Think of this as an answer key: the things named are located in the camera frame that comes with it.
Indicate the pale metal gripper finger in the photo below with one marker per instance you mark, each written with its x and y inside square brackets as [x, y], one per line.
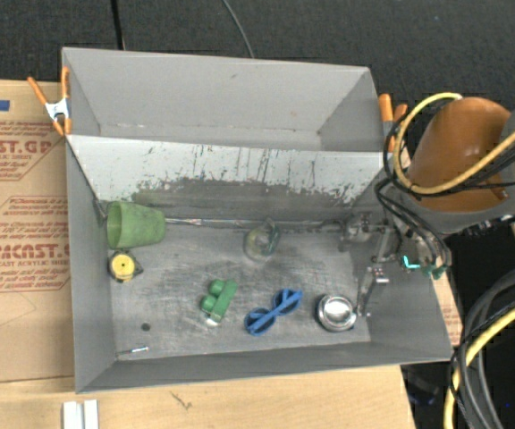
[370, 300]
[362, 291]

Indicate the round silver metal cup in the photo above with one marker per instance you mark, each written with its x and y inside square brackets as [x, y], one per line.
[335, 313]

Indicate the blue sunglasses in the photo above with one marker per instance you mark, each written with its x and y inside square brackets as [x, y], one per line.
[275, 311]

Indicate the clear glass jar, green band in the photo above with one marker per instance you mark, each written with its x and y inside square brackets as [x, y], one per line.
[262, 239]

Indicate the green toy binoculars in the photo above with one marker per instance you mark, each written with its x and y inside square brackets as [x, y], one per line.
[222, 300]

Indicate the grey metal bin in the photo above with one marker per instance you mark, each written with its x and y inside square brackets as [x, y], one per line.
[248, 105]

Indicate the small metal screw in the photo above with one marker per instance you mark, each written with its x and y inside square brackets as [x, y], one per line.
[133, 350]

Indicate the green plastic cup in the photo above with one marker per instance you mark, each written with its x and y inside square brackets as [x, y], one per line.
[134, 226]

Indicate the yellow and black round tool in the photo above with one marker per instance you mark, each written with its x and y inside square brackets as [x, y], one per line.
[122, 266]

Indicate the brown cardboard board, red print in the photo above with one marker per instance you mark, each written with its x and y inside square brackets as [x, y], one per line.
[25, 221]

